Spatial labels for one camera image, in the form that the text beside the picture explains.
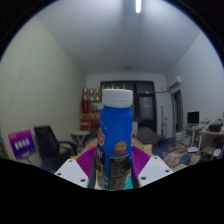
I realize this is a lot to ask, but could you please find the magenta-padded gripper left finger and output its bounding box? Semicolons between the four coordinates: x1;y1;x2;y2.
54;147;98;189

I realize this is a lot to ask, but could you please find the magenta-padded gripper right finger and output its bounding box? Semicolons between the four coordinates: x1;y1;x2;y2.
130;145;174;188

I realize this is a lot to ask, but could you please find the blue drink bottle white cap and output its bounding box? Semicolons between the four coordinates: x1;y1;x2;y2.
94;88;134;191

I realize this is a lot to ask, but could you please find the grey upholstered chair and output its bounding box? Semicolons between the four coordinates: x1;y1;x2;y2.
136;126;161;146

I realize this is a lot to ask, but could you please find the black office chair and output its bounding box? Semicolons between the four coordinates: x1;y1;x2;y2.
33;125;80;168

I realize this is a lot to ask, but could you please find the small round white table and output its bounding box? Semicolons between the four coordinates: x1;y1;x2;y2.
70;130;92;150

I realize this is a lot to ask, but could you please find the purple sign board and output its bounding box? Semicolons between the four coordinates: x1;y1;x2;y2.
7;129;37;161

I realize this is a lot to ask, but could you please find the wooden shelf unit with trophies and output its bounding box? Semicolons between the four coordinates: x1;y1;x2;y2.
79;84;105;132

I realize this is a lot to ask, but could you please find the white round stool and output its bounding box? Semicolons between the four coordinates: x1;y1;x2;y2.
209;148;223;162

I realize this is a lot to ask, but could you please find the black computer monitor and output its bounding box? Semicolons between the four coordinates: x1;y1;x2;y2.
186;111;200;125

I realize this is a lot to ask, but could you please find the white air conditioner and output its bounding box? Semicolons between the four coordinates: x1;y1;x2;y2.
166;75;183;91

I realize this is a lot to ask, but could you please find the ceiling light tube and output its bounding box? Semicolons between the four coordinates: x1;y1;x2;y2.
134;0;143;14

